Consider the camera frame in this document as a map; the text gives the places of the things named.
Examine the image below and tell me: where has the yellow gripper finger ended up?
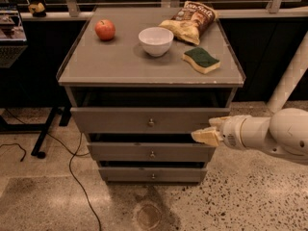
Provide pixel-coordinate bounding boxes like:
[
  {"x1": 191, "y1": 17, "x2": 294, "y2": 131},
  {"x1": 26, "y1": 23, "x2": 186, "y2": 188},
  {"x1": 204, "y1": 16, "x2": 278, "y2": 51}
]
[
  {"x1": 209, "y1": 116, "x2": 229, "y2": 128},
  {"x1": 191, "y1": 127, "x2": 222, "y2": 147}
]

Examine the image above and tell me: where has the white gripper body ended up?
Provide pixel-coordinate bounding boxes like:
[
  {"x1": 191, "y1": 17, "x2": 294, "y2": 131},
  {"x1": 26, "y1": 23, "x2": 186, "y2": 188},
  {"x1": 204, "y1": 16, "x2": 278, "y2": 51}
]
[{"x1": 220, "y1": 115, "x2": 248, "y2": 150}]

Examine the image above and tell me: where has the grey top drawer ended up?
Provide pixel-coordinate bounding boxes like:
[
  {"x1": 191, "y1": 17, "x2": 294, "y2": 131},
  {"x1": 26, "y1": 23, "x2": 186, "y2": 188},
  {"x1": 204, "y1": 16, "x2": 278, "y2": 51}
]
[{"x1": 71, "y1": 107, "x2": 230, "y2": 134}]

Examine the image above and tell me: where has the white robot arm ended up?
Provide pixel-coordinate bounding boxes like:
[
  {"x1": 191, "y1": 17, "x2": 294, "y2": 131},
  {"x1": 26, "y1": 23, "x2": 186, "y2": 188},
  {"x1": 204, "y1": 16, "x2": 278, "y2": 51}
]
[{"x1": 192, "y1": 34, "x2": 308, "y2": 164}]

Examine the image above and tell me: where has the grey drawer cabinet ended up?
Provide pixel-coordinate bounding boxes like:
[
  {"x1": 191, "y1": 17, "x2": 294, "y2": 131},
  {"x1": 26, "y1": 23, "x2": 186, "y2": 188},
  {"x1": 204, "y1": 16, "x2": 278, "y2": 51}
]
[{"x1": 59, "y1": 8, "x2": 244, "y2": 169}]

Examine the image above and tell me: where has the green yellow sponge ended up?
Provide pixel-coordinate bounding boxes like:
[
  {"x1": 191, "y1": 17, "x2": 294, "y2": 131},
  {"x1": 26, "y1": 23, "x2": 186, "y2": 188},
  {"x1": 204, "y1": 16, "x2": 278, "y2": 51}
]
[{"x1": 182, "y1": 47, "x2": 220, "y2": 74}]

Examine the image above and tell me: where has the white bowl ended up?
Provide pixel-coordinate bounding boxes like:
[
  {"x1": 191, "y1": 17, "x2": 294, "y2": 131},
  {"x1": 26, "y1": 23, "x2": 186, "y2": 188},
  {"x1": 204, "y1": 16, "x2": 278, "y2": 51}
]
[{"x1": 139, "y1": 27, "x2": 174, "y2": 57}]

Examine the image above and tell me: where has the round floor cover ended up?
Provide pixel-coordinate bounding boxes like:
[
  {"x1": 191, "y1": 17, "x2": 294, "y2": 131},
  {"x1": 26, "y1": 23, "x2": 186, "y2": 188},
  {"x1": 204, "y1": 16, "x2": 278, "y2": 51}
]
[{"x1": 134, "y1": 203, "x2": 162, "y2": 231}]

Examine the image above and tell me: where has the chips bag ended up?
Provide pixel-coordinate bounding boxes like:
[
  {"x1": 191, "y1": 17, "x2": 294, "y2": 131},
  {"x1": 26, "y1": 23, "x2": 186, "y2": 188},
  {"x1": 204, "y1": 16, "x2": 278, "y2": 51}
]
[{"x1": 160, "y1": 1, "x2": 218, "y2": 45}]

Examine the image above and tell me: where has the red apple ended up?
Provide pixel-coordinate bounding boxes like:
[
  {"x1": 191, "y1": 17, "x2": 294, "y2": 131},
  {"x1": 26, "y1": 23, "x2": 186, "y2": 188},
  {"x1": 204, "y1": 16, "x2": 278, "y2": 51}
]
[{"x1": 94, "y1": 19, "x2": 116, "y2": 40}]

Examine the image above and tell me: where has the small yellow black object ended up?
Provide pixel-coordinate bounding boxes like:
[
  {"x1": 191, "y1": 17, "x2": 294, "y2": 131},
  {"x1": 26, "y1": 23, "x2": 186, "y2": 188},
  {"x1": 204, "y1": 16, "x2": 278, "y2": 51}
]
[{"x1": 28, "y1": 2, "x2": 46, "y2": 17}]

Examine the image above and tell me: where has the laptop computer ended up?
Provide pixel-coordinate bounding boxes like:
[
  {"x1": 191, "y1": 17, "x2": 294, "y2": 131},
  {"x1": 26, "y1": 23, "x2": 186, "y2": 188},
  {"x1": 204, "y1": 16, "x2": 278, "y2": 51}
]
[{"x1": 0, "y1": 3, "x2": 28, "y2": 68}]

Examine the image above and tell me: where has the black floor cable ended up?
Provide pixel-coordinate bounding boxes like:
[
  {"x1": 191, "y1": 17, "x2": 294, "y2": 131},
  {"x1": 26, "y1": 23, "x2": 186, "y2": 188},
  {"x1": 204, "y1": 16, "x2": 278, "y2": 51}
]
[{"x1": 6, "y1": 109, "x2": 103, "y2": 231}]

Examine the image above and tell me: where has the black desk frame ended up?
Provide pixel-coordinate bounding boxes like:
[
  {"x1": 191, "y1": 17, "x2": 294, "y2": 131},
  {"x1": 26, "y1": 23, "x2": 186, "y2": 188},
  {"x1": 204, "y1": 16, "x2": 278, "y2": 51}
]
[{"x1": 0, "y1": 107, "x2": 71, "y2": 159}]

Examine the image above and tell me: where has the short black cable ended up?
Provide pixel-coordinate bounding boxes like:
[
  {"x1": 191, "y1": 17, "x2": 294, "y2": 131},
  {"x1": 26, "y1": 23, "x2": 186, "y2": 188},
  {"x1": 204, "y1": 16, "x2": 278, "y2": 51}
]
[{"x1": 0, "y1": 142, "x2": 28, "y2": 163}]

